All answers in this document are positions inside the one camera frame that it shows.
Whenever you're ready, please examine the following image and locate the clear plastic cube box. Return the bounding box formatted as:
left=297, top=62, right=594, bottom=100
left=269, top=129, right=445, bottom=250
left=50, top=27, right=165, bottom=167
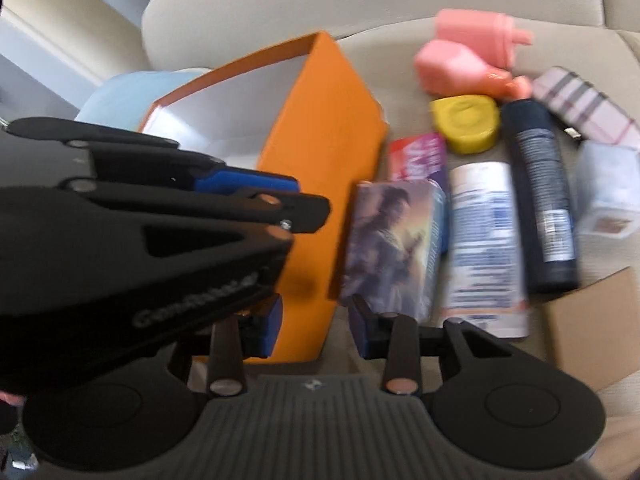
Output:
left=574, top=141, right=639, bottom=240

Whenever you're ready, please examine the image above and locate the pink plastic bottle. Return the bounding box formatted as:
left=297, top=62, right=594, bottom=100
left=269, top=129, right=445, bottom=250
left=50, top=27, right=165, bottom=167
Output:
left=435, top=9, right=534, bottom=70
left=413, top=39, right=533, bottom=100

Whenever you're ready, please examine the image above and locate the white spray can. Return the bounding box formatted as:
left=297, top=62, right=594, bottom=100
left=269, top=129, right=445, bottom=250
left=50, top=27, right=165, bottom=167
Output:
left=439, top=162, right=529, bottom=339

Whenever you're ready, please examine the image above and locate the pink plastic bottle upper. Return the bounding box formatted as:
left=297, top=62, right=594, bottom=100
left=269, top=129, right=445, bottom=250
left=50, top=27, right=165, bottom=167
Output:
left=435, top=9, right=534, bottom=70

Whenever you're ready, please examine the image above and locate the light blue pillow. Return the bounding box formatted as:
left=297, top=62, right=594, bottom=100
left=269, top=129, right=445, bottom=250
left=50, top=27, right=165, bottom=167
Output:
left=75, top=67, right=209, bottom=131

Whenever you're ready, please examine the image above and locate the black spray can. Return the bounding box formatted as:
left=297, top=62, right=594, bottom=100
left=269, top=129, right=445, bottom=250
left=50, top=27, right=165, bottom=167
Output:
left=500, top=99, right=579, bottom=295

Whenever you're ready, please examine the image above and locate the pink plastic bottle lower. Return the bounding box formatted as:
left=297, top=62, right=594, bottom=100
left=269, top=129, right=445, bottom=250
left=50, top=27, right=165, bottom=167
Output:
left=413, top=39, right=533, bottom=100

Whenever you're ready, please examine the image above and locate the pink plaid case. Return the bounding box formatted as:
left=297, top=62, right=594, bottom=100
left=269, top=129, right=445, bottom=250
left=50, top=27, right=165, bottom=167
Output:
left=532, top=66, right=639, bottom=151

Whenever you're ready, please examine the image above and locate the illustrated card box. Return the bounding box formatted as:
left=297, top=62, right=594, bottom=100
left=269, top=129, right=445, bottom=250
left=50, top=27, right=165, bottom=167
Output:
left=340, top=179, right=446, bottom=323

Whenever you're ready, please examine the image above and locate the brown cardboard box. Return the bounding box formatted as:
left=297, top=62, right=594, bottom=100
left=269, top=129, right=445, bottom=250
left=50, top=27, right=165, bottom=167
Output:
left=544, top=266, right=639, bottom=391

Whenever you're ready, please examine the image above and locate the yellow tape measure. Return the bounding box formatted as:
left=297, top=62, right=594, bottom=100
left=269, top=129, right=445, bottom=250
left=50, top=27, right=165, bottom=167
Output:
left=430, top=94, right=500, bottom=155

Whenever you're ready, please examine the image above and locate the red purple tin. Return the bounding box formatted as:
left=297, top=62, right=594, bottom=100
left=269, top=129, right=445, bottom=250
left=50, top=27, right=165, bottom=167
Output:
left=387, top=132, right=447, bottom=188

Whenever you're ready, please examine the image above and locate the orange cardboard box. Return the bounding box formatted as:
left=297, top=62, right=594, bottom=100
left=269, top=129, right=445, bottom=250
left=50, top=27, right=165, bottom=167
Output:
left=140, top=32, right=387, bottom=364

